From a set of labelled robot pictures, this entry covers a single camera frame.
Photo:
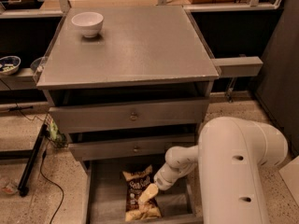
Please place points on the white floor board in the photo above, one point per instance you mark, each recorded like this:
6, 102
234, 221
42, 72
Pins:
290, 176

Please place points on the white ceramic bowl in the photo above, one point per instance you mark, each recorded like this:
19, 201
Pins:
89, 24

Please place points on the brown sea salt chip bag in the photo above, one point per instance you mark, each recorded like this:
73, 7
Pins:
137, 182

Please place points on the black tripod leg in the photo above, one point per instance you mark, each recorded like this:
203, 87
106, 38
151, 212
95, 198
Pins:
22, 188

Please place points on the grey drawer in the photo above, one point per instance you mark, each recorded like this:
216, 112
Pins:
107, 194
129, 147
107, 117

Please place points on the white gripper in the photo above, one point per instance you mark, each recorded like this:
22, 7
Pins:
163, 179

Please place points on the grey bottom drawer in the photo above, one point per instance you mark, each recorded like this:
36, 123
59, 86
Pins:
107, 194

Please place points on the green wire basket item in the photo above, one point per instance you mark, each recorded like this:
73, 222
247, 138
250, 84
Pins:
57, 138

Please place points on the grey middle drawer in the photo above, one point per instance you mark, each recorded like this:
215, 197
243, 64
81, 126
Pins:
129, 147

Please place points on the blue patterned bowl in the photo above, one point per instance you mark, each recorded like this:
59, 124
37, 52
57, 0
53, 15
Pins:
9, 65

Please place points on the grey left shelf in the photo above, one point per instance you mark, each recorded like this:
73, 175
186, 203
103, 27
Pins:
22, 80

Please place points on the grey top drawer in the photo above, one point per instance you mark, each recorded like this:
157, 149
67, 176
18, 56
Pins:
107, 117

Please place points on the grey drawer cabinet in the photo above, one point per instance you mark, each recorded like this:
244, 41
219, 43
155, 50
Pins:
141, 54

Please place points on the crumpled plastic wrapper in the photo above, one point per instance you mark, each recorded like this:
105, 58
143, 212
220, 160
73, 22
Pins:
7, 185

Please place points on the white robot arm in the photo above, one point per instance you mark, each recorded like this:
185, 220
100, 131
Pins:
228, 154

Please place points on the grey side beam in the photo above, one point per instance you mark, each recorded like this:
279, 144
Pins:
238, 66

